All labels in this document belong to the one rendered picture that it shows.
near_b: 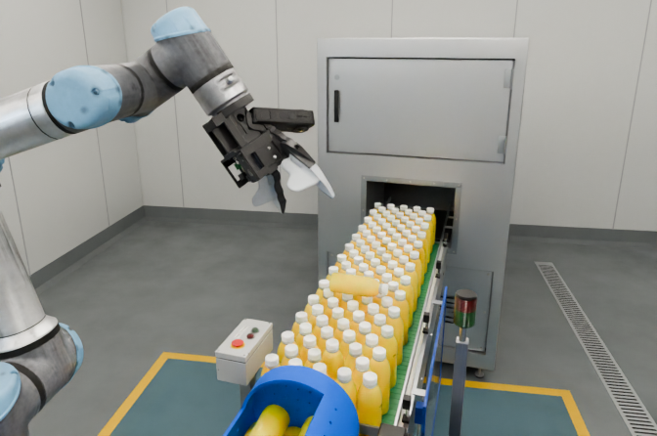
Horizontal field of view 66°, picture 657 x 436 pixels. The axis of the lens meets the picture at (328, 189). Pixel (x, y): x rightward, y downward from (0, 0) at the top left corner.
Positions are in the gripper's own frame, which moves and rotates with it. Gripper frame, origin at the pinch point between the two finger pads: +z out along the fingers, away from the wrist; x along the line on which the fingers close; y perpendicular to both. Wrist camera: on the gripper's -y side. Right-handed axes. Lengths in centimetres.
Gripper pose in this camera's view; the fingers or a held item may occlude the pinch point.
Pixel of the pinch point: (310, 204)
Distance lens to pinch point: 82.8
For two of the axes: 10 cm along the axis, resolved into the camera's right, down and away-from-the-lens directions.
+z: 5.4, 8.2, 1.9
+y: -6.1, 5.4, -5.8
